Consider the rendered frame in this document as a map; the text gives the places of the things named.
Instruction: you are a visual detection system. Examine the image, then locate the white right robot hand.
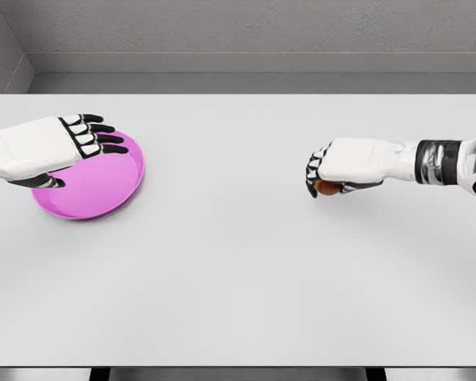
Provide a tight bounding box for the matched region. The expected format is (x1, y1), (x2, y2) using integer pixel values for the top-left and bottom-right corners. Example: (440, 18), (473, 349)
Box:
(305, 137), (385, 198)

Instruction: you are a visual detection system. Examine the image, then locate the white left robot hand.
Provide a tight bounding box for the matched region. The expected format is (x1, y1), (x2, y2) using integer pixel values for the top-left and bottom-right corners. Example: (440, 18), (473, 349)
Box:
(0, 113), (129, 189)

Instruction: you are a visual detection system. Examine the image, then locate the red apple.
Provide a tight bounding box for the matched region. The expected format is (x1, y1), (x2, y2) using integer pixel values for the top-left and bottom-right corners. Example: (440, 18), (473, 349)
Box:
(315, 179), (344, 197)

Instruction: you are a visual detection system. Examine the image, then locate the pink round plate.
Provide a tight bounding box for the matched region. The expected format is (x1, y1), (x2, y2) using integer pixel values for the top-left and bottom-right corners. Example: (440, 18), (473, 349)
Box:
(30, 130), (146, 221)

